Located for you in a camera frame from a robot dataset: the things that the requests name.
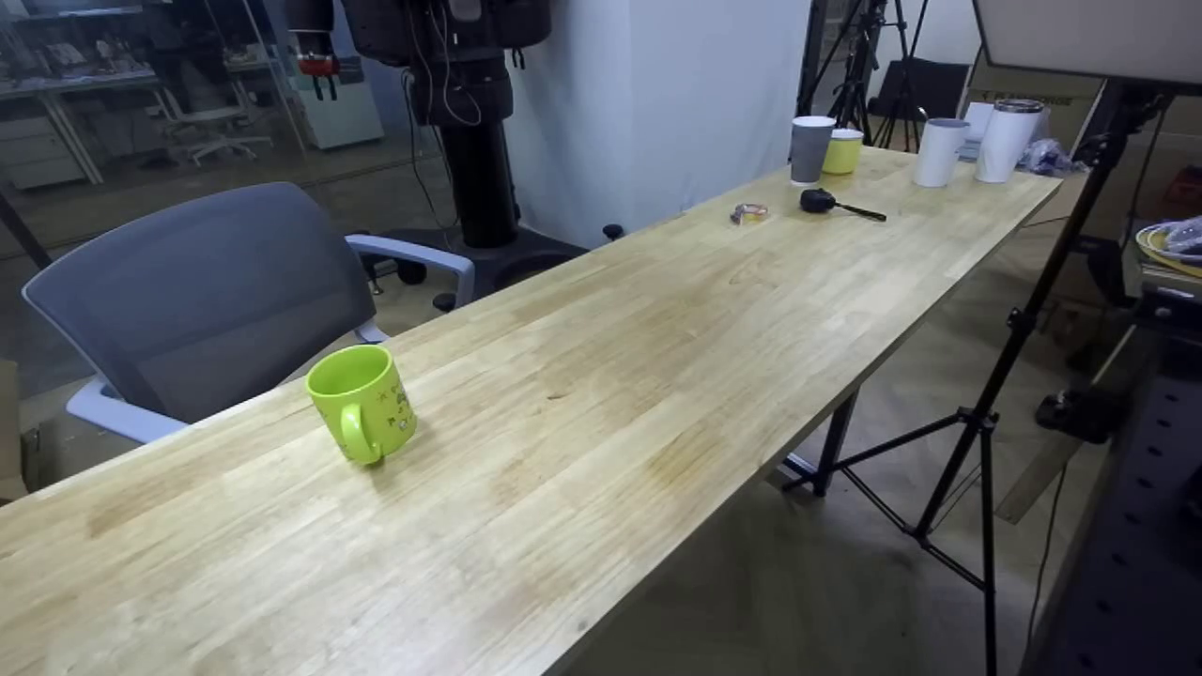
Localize yellow-green mug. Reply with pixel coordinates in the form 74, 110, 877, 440
299, 340, 422, 471

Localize coloured rubber bands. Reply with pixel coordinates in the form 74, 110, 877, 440
726, 193, 772, 228

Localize black table leg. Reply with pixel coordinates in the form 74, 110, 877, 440
809, 386, 862, 498

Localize grey paper cup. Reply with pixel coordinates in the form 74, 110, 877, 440
789, 113, 842, 187

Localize small yellow cup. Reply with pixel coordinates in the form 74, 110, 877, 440
822, 125, 867, 181

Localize black background light stands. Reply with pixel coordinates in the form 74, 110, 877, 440
797, 0, 933, 130

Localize short white cup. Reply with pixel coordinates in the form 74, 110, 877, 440
913, 116, 973, 191

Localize grey office chair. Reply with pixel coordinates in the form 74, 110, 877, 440
20, 181, 482, 450

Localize black folding chair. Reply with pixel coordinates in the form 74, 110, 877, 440
862, 53, 973, 152

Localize black tripod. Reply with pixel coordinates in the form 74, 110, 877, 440
781, 78, 1180, 676

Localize tall white cup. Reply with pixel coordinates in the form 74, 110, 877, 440
973, 98, 1048, 187
956, 98, 1000, 163

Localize white background stool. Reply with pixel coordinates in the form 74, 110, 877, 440
160, 105, 275, 173

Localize black floor box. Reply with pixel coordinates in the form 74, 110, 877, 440
1034, 377, 1132, 445

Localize crumpled plastic bag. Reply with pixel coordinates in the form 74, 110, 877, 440
1016, 130, 1080, 181

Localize black optical breadboard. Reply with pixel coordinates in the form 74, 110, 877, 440
1016, 291, 1202, 676

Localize background desk shelves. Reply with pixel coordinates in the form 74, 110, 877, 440
0, 0, 164, 191

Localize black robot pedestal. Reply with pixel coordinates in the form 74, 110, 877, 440
343, 0, 595, 296

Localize white cabinet with red handles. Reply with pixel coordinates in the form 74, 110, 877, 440
265, 22, 388, 152

